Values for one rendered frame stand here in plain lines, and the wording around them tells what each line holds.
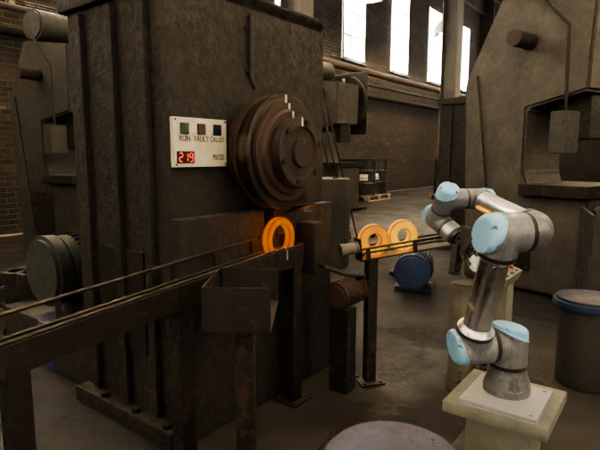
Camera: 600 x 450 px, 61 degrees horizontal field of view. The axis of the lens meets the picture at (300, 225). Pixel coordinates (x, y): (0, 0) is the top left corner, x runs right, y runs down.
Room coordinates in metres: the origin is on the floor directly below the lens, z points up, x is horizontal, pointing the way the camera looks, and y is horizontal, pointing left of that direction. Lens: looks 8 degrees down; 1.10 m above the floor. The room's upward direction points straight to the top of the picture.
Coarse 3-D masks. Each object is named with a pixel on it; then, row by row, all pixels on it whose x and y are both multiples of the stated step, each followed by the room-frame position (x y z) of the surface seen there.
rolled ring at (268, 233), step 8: (272, 224) 2.09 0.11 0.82; (280, 224) 2.13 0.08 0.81; (288, 224) 2.18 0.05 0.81; (264, 232) 2.09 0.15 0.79; (272, 232) 2.09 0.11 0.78; (288, 232) 2.19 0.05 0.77; (264, 240) 2.08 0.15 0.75; (288, 240) 2.19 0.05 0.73; (264, 248) 2.08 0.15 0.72; (272, 248) 2.09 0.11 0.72
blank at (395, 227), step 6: (396, 222) 2.40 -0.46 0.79; (402, 222) 2.41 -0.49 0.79; (408, 222) 2.42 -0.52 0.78; (390, 228) 2.40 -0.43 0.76; (396, 228) 2.40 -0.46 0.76; (402, 228) 2.41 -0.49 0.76; (408, 228) 2.42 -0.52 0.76; (414, 228) 2.43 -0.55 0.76; (390, 234) 2.39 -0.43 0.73; (396, 234) 2.40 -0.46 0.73; (408, 234) 2.44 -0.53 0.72; (414, 234) 2.43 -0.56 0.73; (390, 240) 2.39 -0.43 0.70; (396, 240) 2.40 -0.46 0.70
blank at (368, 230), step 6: (366, 228) 2.36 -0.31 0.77; (372, 228) 2.36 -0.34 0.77; (378, 228) 2.37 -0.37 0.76; (384, 228) 2.38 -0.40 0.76; (360, 234) 2.36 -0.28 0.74; (366, 234) 2.35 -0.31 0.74; (378, 234) 2.37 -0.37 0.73; (384, 234) 2.38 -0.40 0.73; (366, 240) 2.35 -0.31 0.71; (378, 240) 2.41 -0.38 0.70; (384, 240) 2.38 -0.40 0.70; (366, 246) 2.35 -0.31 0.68
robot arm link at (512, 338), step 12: (492, 324) 1.63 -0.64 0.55; (504, 324) 1.62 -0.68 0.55; (516, 324) 1.63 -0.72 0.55; (504, 336) 1.57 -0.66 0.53; (516, 336) 1.56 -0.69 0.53; (528, 336) 1.58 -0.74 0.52; (504, 348) 1.56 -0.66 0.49; (516, 348) 1.56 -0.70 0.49; (528, 348) 1.59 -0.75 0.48; (504, 360) 1.57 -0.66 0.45; (516, 360) 1.56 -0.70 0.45
